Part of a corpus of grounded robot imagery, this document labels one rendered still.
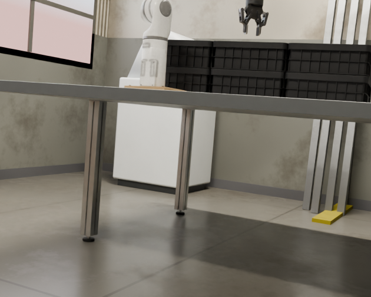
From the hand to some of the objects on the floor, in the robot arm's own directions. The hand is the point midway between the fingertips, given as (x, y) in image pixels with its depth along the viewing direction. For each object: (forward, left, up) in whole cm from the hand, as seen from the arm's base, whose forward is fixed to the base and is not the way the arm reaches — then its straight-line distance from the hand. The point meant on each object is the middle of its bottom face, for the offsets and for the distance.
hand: (251, 31), depth 222 cm
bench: (+5, -4, -101) cm, 101 cm away
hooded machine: (+176, +121, -95) cm, 234 cm away
